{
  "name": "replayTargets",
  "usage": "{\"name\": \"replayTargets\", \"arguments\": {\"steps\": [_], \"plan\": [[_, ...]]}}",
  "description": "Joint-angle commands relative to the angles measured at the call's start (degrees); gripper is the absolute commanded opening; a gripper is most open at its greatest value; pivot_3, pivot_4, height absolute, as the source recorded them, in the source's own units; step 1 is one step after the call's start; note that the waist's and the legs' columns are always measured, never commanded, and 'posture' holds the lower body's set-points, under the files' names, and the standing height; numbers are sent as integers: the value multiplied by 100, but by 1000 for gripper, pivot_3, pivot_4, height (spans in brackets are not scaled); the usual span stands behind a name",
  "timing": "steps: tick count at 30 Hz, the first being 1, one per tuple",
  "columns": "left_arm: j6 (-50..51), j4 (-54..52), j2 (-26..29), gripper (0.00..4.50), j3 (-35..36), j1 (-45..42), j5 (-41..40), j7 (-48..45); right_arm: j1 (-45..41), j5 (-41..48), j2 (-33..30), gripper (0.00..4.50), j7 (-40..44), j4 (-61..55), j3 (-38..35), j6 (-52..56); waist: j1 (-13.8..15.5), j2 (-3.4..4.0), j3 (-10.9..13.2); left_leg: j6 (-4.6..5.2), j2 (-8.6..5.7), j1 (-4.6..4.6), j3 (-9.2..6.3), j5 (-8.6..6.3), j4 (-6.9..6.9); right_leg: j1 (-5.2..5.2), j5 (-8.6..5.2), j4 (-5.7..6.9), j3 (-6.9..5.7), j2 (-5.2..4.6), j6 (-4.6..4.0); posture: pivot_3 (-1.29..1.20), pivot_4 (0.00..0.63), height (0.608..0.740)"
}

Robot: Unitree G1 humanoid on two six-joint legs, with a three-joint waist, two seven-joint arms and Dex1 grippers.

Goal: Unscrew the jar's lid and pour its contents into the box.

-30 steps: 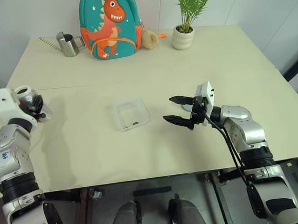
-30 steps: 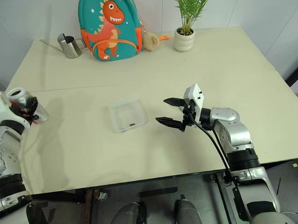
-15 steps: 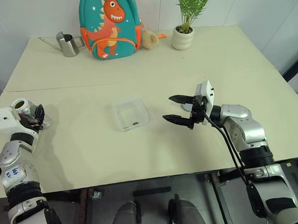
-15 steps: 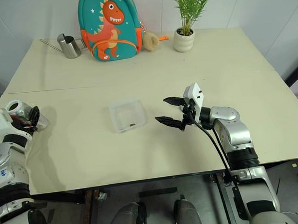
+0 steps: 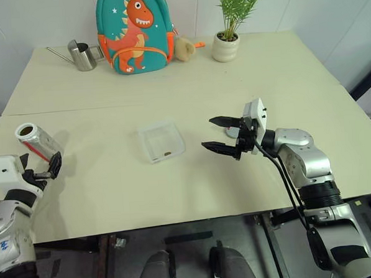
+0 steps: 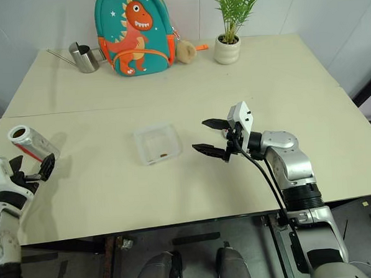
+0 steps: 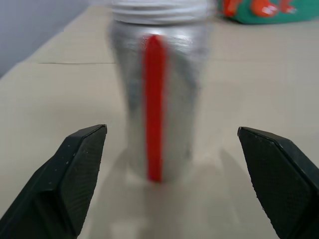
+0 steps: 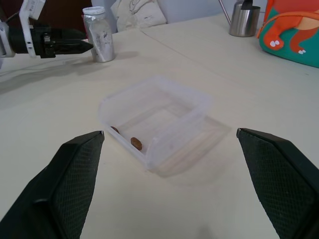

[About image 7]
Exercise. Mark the teal dinosaur backpack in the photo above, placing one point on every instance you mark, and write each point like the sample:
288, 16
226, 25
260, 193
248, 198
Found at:
286, 18

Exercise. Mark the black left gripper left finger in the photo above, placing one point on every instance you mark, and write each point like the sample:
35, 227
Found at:
49, 186

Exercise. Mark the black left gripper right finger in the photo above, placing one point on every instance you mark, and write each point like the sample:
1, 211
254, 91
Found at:
281, 181

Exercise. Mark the silver bottle with red stripe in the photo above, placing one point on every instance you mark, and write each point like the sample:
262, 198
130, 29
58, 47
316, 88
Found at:
187, 87

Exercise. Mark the white threaded jar lid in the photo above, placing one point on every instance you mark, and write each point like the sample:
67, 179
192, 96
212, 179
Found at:
159, 10

